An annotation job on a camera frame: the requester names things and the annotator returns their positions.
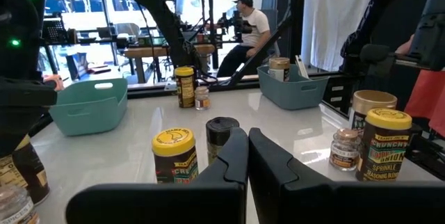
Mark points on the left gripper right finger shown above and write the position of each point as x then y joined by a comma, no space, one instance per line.
313,203

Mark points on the dark teal plastic bin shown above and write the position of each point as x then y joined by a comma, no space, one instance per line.
292,95

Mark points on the yellow-lid brown spice jar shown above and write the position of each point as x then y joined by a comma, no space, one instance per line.
185,88
21,175
382,151
174,161

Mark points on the tan-lid large spice jar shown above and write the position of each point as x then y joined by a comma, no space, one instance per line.
372,102
279,69

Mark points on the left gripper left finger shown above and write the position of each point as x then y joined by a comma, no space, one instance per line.
174,203

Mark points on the person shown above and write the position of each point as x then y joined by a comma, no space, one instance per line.
54,82
255,29
427,95

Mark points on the black-lid glass spice jar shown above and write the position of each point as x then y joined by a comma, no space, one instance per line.
219,137

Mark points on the wooden desk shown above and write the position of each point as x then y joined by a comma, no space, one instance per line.
149,51

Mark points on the light teal plastic bin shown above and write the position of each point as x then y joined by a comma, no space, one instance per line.
90,112

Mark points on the black camera with microphone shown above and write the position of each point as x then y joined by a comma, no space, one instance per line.
429,25

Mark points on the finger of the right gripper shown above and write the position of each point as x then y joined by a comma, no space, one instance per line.
17,126

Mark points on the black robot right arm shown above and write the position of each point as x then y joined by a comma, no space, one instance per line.
156,15

